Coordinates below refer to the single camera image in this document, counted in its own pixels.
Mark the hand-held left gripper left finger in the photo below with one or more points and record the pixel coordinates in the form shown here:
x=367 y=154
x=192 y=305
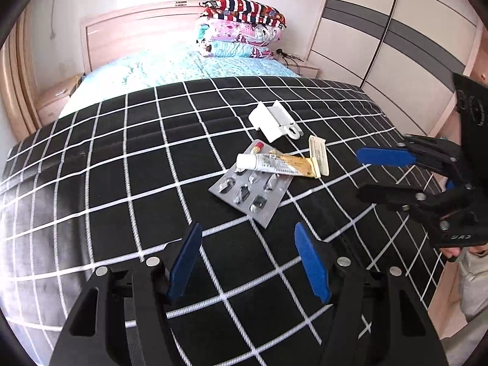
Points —
x=186 y=263

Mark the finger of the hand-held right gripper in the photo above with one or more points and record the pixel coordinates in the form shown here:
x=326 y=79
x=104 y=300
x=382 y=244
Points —
x=396 y=198
x=385 y=157

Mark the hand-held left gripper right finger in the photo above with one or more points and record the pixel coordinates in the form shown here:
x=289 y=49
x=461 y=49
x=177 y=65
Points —
x=312 y=263

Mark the cotton swab packet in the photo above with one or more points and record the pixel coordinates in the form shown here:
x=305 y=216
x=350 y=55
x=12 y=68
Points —
x=318 y=148

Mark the pill blister pack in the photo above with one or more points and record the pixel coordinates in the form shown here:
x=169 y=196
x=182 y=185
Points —
x=247 y=198

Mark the white yellow ointment tube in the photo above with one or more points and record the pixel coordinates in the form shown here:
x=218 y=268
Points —
x=274 y=163

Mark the white plastic bracket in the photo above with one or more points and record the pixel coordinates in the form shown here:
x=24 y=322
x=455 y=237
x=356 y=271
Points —
x=267 y=122

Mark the person's right forearm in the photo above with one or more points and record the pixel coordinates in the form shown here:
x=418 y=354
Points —
x=474 y=286

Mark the person's right hand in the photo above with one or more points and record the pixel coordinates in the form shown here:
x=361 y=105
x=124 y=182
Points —
x=451 y=253

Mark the white grey sliding wardrobe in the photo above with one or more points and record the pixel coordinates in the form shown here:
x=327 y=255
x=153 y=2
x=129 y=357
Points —
x=381 y=45

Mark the wooden nightstand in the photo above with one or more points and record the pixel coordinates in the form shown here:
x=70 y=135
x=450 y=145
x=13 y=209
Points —
x=53 y=99
x=308 y=70

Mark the black checked tablecloth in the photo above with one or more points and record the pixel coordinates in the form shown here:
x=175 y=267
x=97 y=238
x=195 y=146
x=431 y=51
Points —
x=114 y=160

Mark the light blue quilt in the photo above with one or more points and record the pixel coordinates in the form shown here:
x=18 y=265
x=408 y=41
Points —
x=228 y=49

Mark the pink cartoon quilt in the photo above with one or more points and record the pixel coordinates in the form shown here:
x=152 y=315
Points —
x=236 y=32

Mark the red navy striped quilt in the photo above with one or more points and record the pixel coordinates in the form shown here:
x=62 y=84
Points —
x=244 y=10

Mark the wooden bed headboard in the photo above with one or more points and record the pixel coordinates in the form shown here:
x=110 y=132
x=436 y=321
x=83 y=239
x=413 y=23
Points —
x=133 y=34

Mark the wooden window trim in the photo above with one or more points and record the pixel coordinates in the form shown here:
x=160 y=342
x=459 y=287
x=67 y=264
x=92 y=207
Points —
x=15 y=91

